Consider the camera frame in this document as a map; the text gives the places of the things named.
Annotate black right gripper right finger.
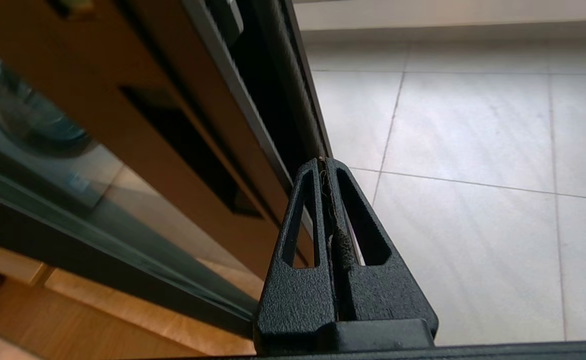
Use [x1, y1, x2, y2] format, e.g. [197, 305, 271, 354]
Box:
[317, 156, 439, 352]

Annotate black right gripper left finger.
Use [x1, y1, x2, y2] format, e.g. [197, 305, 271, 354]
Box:
[253, 157, 339, 355]

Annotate grey front-load washing machine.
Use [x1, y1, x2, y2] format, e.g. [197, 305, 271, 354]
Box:
[0, 40, 123, 211]

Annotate sliding glass door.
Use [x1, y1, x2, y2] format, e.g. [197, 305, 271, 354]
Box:
[0, 0, 333, 281]

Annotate brown framed fixed glass door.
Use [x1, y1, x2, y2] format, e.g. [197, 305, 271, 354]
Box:
[0, 162, 261, 341]

